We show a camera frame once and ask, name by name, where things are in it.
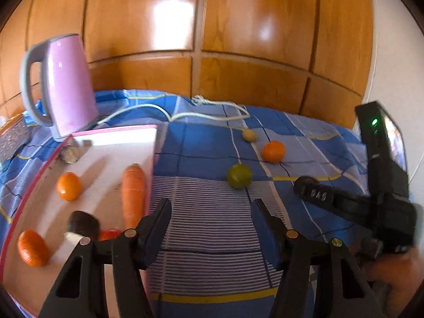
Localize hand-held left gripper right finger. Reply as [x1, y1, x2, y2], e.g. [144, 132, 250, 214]
[251, 199, 378, 318]

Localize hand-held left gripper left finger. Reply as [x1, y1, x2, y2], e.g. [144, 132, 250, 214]
[39, 198, 173, 318]

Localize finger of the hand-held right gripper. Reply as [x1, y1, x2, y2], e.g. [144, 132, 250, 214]
[293, 176, 376, 221]

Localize carrot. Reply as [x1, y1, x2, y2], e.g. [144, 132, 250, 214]
[121, 163, 147, 229]

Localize small red fruit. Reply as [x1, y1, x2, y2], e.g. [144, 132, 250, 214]
[99, 228, 122, 242]

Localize green lime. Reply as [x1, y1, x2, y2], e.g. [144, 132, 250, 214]
[227, 164, 253, 189]

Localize dark eggplant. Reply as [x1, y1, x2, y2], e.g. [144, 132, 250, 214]
[64, 211, 101, 244]

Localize pink-rimmed white tray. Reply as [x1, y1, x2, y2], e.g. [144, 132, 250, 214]
[0, 124, 159, 318]

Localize orange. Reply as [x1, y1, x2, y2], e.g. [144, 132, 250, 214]
[17, 230, 50, 267]
[262, 141, 286, 164]
[56, 172, 82, 201]

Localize brown vegetable piece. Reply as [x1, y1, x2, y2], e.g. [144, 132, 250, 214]
[60, 139, 93, 164]

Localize person's right hand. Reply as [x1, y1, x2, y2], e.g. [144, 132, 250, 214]
[363, 247, 424, 307]

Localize blue checked bedsheet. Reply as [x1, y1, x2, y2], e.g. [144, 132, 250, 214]
[0, 89, 376, 318]

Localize pink electric kettle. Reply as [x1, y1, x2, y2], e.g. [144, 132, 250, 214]
[19, 34, 100, 140]

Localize silver glitter tissue box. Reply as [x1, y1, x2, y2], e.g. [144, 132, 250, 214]
[0, 115, 33, 164]

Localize wooden wardrobe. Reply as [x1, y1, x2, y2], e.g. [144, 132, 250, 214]
[0, 0, 379, 130]

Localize white power cable with plug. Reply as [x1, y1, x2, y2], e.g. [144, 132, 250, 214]
[95, 95, 251, 128]

